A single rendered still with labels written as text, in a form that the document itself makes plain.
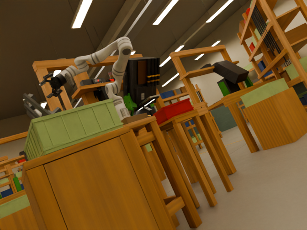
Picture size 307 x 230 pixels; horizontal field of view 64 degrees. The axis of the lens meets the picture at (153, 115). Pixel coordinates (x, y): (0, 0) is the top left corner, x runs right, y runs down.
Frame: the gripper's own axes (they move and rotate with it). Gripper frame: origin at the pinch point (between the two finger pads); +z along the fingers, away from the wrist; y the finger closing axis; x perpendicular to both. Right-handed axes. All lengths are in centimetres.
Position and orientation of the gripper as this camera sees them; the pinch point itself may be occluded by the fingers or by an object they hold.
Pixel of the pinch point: (44, 91)
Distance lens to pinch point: 162.3
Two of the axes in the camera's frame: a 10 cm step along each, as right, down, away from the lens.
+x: 8.0, 2.8, -5.3
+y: -1.8, -7.3, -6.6
